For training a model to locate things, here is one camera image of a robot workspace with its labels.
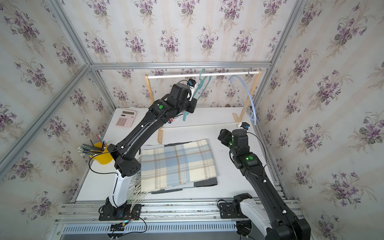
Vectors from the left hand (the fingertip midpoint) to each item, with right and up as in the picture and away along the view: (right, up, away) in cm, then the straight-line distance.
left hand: (197, 101), depth 75 cm
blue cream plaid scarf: (-18, -37, +11) cm, 42 cm away
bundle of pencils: (-60, -26, +6) cm, 65 cm away
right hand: (+16, -17, +4) cm, 24 cm away
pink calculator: (-53, -8, +36) cm, 64 cm away
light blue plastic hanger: (+29, -8, 0) cm, 30 cm away
